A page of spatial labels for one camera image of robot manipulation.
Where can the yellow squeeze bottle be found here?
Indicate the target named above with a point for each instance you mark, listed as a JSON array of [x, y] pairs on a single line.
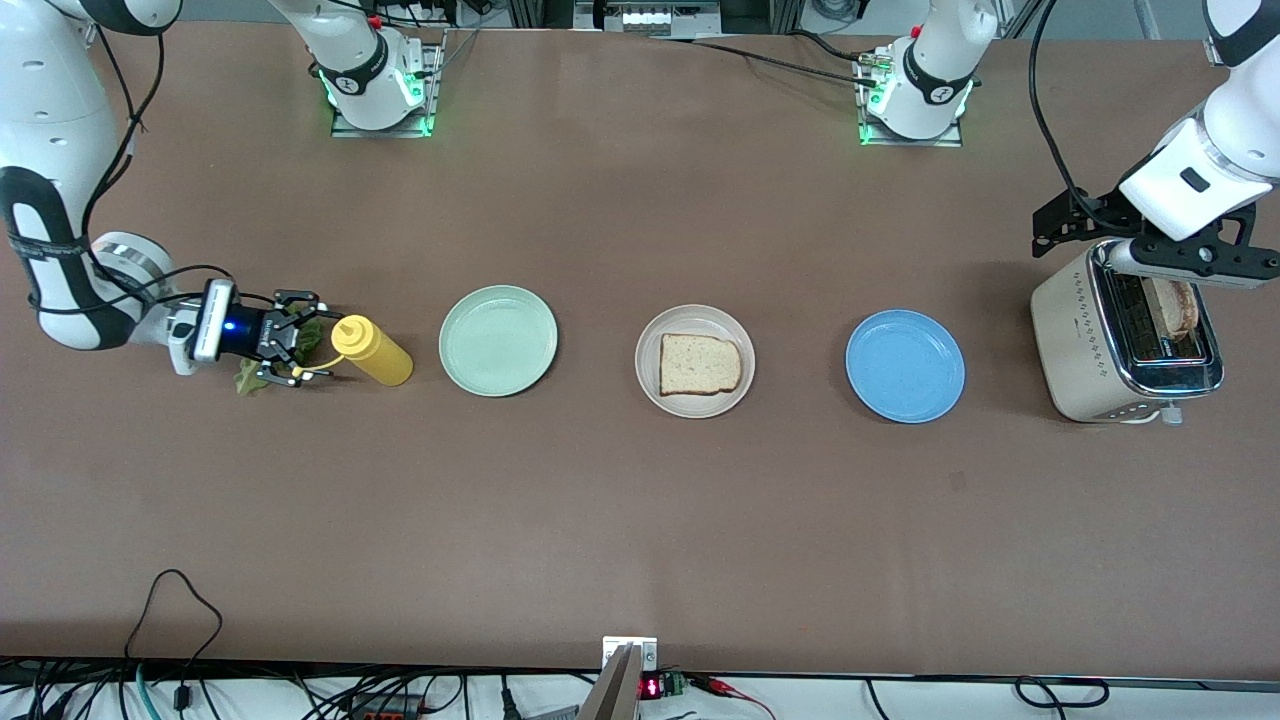
[[378, 352]]

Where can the blue plate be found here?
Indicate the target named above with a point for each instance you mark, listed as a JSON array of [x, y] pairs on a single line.
[[905, 366]]

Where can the light green plate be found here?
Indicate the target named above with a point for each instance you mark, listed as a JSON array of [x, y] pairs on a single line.
[[498, 340]]

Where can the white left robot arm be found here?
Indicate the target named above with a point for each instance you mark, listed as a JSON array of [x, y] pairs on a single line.
[[940, 60]]

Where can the black power unit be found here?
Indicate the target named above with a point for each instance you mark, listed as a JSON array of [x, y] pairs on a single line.
[[645, 18]]

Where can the beige plate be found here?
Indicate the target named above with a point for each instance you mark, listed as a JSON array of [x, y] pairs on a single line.
[[695, 320]]

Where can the green terminal block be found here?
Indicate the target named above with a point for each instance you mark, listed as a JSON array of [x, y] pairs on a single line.
[[675, 684]]

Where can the red clip lead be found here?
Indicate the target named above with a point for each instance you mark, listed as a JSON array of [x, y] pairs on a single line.
[[730, 690]]

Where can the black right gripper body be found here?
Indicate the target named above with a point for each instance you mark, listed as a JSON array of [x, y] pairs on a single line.
[[256, 333]]

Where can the green lettuce leaf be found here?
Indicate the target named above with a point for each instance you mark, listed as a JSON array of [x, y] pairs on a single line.
[[312, 338]]

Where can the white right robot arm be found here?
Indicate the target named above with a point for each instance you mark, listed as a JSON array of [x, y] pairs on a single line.
[[50, 120]]

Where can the toasted bread slice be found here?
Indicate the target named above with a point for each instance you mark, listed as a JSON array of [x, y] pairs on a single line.
[[1178, 308], [700, 365]]

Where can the small metal mounting bracket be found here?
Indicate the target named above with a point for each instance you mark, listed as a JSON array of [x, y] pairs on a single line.
[[645, 650]]

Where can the beige chrome toaster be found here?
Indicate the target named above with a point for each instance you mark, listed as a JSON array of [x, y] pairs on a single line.
[[1075, 340]]

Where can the grey metal camera post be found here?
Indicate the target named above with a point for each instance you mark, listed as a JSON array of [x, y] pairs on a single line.
[[610, 695]]

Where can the red digit display module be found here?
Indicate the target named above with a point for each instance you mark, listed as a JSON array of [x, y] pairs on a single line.
[[651, 687]]

